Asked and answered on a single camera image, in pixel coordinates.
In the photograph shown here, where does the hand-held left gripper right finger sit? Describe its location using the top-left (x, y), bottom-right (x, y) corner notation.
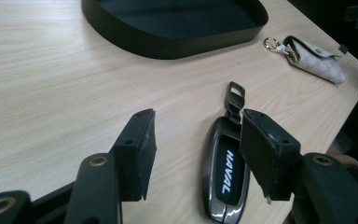
top-left (238, 108), bottom-right (302, 202)

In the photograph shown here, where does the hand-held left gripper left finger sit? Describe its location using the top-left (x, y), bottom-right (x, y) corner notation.
top-left (109, 107), bottom-right (158, 203)

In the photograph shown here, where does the black car key fob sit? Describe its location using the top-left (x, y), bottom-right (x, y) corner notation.
top-left (200, 81), bottom-right (252, 224)

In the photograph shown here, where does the grey felt key pouch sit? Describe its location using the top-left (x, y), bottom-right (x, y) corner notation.
top-left (263, 35), bottom-right (347, 86)

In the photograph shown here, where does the black key rack with tray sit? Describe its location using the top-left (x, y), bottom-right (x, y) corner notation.
top-left (80, 0), bottom-right (269, 61)

